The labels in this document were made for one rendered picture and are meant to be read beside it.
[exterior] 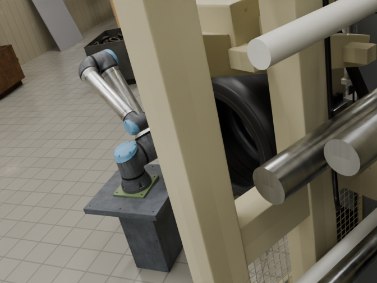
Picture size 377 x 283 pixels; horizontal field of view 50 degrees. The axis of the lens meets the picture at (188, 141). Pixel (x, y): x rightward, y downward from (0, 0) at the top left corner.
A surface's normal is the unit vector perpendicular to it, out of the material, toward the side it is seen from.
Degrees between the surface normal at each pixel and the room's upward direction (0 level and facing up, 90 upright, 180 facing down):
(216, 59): 90
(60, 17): 77
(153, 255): 90
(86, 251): 0
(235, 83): 46
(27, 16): 90
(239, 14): 90
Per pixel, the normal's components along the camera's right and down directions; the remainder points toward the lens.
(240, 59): -0.77, 0.44
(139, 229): -0.36, 0.51
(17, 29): 0.91, 0.01
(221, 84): -0.61, -0.30
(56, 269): -0.21, -0.86
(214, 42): 0.60, 0.26
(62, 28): 0.84, -0.19
